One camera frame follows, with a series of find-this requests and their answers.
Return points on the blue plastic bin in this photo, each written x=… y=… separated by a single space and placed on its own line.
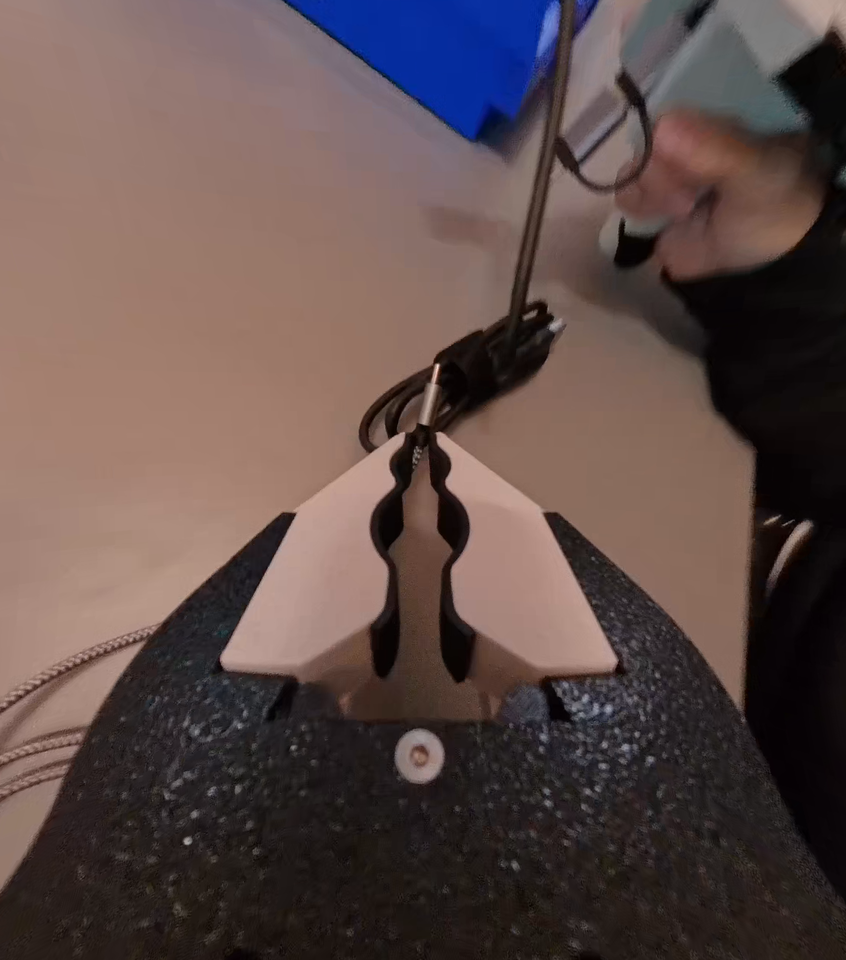
x=430 y=52

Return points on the person's right hand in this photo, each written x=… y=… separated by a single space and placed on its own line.
x=730 y=195

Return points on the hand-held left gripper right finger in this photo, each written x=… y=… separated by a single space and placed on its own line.
x=535 y=592

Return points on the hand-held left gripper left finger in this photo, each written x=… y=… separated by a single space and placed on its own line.
x=303 y=592

